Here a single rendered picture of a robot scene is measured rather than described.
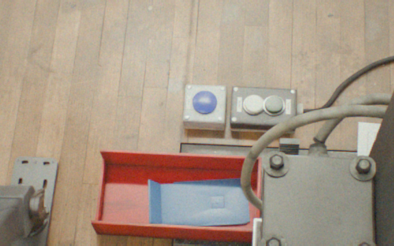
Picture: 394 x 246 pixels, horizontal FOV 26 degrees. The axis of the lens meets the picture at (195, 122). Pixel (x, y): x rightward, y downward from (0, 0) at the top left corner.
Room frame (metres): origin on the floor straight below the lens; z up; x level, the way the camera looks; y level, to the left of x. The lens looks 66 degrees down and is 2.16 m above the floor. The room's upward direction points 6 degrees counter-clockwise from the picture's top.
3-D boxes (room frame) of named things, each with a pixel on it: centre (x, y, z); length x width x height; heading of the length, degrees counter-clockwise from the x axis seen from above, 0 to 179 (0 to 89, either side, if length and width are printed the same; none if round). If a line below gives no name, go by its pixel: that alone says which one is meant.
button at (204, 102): (0.58, -0.02, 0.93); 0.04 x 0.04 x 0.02
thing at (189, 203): (0.42, 0.01, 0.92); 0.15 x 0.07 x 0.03; 87
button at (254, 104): (0.57, -0.10, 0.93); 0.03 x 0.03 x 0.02
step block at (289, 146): (0.45, -0.13, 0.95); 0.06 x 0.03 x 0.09; 170
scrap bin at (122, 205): (0.43, 0.04, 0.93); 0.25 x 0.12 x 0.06; 80
